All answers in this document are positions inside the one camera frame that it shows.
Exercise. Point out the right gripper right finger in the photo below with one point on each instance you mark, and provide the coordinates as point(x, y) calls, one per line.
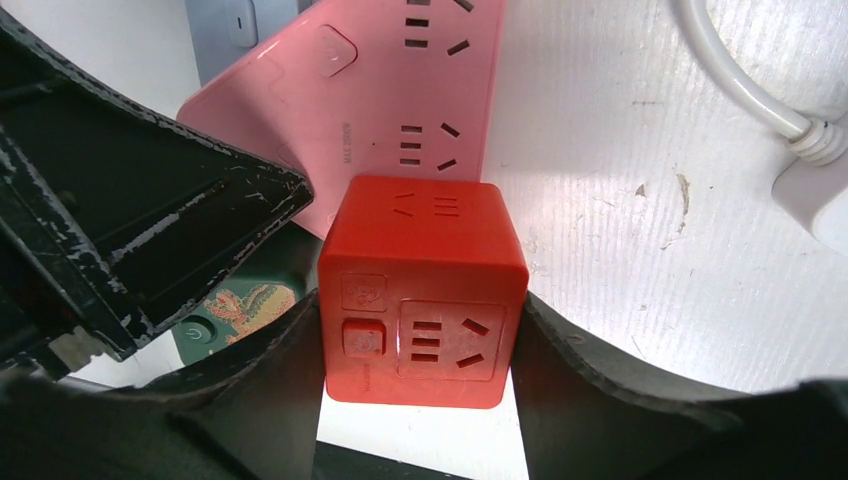
point(589, 410)

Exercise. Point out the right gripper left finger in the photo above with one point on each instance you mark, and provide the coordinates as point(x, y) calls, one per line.
point(250, 411)

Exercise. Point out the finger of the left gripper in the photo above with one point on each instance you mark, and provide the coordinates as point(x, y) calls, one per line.
point(116, 221)

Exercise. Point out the red cube socket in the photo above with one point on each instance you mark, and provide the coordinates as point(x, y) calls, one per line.
point(421, 287)

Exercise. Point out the pink triangular power strip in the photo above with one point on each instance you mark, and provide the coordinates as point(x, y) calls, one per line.
point(396, 88)

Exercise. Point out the white power strip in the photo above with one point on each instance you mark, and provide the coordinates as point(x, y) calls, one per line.
point(816, 198)

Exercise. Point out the green cube socket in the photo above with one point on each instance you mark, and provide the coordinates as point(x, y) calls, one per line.
point(278, 274)

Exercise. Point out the light blue plug box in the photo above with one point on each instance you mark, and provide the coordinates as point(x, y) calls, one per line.
point(223, 31)

